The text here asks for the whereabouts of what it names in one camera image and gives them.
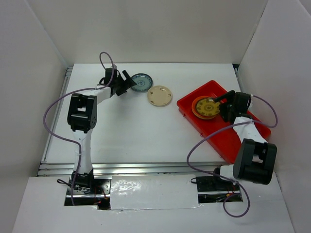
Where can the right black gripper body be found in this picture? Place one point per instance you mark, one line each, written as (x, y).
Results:
(233, 106)

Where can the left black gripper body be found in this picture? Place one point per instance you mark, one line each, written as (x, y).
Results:
(119, 81)

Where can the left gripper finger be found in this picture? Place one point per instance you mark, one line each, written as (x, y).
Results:
(128, 80)
(121, 89)

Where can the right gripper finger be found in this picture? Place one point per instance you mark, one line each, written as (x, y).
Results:
(227, 96)
(224, 111)

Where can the blue patterned plate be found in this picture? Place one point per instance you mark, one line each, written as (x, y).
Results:
(143, 82)

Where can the yellow patterned plate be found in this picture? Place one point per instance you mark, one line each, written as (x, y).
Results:
(207, 108)

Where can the orange plate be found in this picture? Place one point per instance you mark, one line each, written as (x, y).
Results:
(194, 103)

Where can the beige floral plate back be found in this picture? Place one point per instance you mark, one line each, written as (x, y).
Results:
(159, 96)

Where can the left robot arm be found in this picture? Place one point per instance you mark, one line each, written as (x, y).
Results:
(82, 119)

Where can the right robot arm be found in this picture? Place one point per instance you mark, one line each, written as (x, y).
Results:
(256, 157)

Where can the red plastic bin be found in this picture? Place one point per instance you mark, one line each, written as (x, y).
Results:
(227, 143)

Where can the white foil-taped panel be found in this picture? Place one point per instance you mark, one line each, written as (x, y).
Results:
(153, 192)

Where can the aluminium rail frame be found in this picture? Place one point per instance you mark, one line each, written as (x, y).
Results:
(132, 136)

